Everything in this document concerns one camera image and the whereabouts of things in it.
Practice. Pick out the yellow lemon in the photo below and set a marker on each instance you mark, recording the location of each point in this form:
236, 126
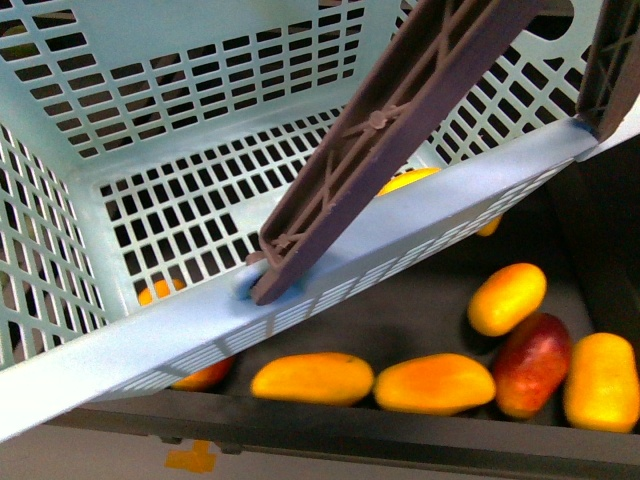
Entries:
407, 178

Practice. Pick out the yellow mango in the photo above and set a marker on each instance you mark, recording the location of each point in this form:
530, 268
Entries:
323, 378
442, 384
506, 298
602, 387

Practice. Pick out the light blue plastic basket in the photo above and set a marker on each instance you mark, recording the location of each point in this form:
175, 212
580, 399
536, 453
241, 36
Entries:
144, 144

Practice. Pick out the brown basket handle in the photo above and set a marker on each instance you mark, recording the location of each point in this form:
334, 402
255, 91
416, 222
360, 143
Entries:
437, 56

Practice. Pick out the red mango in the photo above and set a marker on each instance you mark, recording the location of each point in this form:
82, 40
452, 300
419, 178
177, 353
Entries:
531, 365

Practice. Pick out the black shelf tray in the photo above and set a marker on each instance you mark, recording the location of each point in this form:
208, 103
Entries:
581, 228

